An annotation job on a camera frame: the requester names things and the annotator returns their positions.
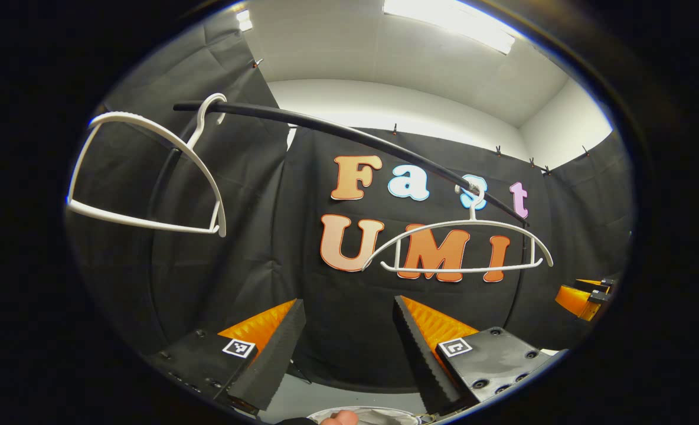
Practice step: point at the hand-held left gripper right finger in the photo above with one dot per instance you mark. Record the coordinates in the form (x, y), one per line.
(423, 366)

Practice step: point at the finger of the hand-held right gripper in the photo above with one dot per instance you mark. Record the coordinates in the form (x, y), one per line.
(574, 301)
(600, 284)

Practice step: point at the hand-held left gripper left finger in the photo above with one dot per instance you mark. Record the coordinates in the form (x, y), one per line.
(267, 366)

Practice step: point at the white laundry hamper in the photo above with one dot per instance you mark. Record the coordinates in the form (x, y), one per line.
(385, 413)

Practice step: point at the white plastic hanger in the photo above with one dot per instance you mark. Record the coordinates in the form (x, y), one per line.
(208, 177)
(461, 270)

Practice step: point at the black backdrop cloth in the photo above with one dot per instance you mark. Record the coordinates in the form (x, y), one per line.
(255, 248)

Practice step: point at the long ceiling light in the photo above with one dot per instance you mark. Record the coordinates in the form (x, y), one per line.
(450, 18)

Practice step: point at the small ceiling light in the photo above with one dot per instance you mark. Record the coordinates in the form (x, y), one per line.
(244, 20)

